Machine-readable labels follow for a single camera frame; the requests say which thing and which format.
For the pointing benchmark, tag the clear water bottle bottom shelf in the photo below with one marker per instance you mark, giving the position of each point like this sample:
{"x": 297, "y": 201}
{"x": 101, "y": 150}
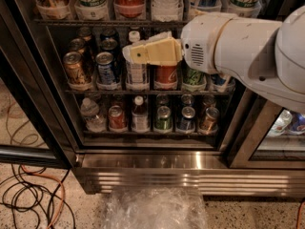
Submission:
{"x": 95, "y": 121}

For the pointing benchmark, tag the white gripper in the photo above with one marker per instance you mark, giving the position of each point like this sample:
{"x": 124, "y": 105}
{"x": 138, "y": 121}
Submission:
{"x": 203, "y": 40}

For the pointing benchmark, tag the brown tea bottle shelf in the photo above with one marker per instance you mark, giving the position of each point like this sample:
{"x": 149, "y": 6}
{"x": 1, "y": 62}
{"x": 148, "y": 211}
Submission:
{"x": 137, "y": 74}
{"x": 140, "y": 118}

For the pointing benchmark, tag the blue can bottom shelf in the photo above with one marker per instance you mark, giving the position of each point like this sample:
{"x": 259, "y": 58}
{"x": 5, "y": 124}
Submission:
{"x": 185, "y": 122}

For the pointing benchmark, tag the red Coke can middle front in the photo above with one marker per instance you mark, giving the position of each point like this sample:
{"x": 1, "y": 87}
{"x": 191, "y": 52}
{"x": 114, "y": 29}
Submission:
{"x": 165, "y": 74}

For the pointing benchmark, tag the gold can bottom right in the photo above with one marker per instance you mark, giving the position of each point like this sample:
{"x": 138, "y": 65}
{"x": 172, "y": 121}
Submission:
{"x": 209, "y": 119}

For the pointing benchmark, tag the stainless steel fridge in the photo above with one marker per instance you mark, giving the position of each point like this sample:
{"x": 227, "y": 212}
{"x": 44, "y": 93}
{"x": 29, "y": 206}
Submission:
{"x": 250, "y": 151}

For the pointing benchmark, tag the gold can middle front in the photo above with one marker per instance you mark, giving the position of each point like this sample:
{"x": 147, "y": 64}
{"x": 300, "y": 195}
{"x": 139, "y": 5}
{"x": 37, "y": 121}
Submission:
{"x": 75, "y": 68}

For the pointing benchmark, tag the green can bottom shelf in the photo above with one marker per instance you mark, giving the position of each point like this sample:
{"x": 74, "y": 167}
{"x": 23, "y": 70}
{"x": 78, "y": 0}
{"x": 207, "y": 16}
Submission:
{"x": 163, "y": 120}

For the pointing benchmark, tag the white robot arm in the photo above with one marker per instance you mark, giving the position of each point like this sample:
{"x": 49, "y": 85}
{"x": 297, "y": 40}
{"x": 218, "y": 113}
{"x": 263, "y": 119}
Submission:
{"x": 266, "y": 56}

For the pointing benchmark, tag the green can middle front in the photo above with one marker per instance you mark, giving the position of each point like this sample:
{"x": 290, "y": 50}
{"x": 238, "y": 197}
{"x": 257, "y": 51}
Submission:
{"x": 192, "y": 77}

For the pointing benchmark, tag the gold can middle second row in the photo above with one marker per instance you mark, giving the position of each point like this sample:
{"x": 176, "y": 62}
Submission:
{"x": 80, "y": 45}

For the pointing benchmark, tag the red can bottom shelf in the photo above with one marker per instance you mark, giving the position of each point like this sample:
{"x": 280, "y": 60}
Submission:
{"x": 117, "y": 119}

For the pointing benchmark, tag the open fridge door left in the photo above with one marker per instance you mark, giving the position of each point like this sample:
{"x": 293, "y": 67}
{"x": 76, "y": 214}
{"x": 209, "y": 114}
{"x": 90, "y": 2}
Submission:
{"x": 20, "y": 74}

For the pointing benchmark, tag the clear plastic wrap bundle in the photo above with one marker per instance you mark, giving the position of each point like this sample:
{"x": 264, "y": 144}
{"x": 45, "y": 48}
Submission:
{"x": 158, "y": 208}

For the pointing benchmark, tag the brown tea bottle middle shelf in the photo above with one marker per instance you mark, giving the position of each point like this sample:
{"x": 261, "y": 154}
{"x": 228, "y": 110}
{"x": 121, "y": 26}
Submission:
{"x": 137, "y": 74}

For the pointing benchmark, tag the blue can middle second row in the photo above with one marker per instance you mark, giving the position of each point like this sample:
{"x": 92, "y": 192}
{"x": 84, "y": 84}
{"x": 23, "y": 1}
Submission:
{"x": 110, "y": 45}

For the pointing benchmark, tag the blue Pepsi can middle front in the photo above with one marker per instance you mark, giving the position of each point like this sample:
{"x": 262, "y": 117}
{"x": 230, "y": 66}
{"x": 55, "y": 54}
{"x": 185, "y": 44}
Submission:
{"x": 107, "y": 69}

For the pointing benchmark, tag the silver blue can middle front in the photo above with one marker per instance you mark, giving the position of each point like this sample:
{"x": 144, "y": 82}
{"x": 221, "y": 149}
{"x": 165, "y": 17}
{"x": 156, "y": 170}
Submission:
{"x": 221, "y": 79}

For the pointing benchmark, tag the brown tea bottle bottom shelf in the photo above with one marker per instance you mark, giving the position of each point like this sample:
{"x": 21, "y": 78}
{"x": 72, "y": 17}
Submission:
{"x": 140, "y": 118}

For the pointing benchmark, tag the blue can behind right door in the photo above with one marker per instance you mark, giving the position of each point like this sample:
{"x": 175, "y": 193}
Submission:
{"x": 297, "y": 124}

